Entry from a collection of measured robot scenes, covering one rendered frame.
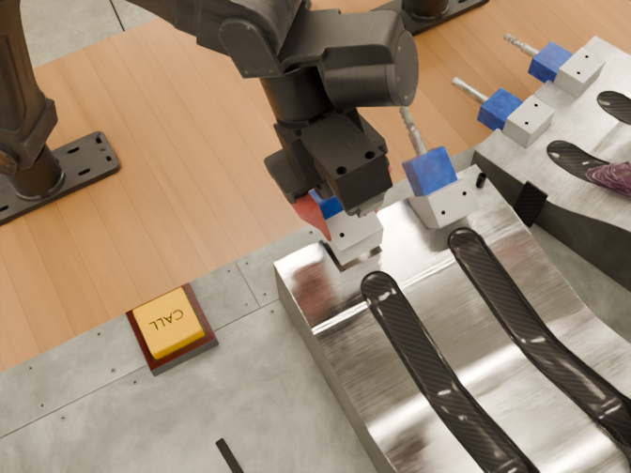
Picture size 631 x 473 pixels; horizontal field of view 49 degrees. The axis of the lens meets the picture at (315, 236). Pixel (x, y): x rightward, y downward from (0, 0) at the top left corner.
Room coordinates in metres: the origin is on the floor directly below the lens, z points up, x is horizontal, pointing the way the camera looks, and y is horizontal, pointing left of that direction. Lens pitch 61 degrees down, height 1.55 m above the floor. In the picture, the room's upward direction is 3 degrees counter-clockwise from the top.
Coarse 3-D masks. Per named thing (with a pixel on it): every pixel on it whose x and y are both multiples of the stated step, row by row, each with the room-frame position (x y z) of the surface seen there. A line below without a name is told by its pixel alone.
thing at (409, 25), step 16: (400, 0) 0.81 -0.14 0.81; (416, 0) 0.77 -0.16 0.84; (432, 0) 0.76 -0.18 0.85; (448, 0) 0.79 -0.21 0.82; (464, 0) 0.81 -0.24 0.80; (480, 0) 0.80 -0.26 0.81; (416, 16) 0.77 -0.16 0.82; (432, 16) 0.76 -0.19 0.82; (448, 16) 0.77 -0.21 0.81; (416, 32) 0.75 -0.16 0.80
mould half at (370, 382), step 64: (320, 256) 0.34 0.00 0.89; (384, 256) 0.34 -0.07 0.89; (448, 256) 0.33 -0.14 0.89; (512, 256) 0.33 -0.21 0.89; (320, 320) 0.27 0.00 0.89; (448, 320) 0.26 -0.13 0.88; (576, 320) 0.26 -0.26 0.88; (384, 384) 0.20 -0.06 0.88; (512, 384) 0.19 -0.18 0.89; (384, 448) 0.14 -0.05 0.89; (448, 448) 0.13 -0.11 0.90; (576, 448) 0.12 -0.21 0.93
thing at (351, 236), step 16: (320, 208) 0.37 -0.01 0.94; (336, 208) 0.37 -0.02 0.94; (336, 224) 0.34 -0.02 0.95; (352, 224) 0.34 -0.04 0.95; (368, 224) 0.34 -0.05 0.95; (336, 240) 0.33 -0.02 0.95; (352, 240) 0.33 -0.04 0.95; (368, 240) 0.33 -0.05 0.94; (336, 256) 0.33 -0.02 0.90; (352, 256) 0.33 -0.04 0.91
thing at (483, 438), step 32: (480, 256) 0.34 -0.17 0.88; (384, 288) 0.30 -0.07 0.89; (480, 288) 0.30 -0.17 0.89; (512, 288) 0.30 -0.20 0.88; (384, 320) 0.27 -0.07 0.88; (416, 320) 0.26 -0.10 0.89; (512, 320) 0.26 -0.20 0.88; (416, 352) 0.23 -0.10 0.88; (544, 352) 0.23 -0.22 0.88; (416, 384) 0.20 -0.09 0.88; (448, 384) 0.20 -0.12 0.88; (576, 384) 0.19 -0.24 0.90; (608, 384) 0.18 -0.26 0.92; (448, 416) 0.17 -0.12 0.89; (480, 416) 0.16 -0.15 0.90; (608, 416) 0.15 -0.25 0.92; (480, 448) 0.13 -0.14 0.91; (512, 448) 0.13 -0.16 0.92
